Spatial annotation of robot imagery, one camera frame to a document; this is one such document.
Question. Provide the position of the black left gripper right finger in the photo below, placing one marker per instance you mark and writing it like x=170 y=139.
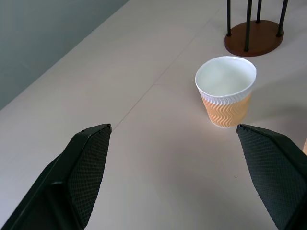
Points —
x=275 y=172

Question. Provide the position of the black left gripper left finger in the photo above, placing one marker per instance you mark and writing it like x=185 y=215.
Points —
x=79 y=172

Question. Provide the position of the orange white ribbed paper cup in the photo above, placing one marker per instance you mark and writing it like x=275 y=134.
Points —
x=227 y=112

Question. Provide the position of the brown wire cup holder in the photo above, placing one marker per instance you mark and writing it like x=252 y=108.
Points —
x=254 y=48

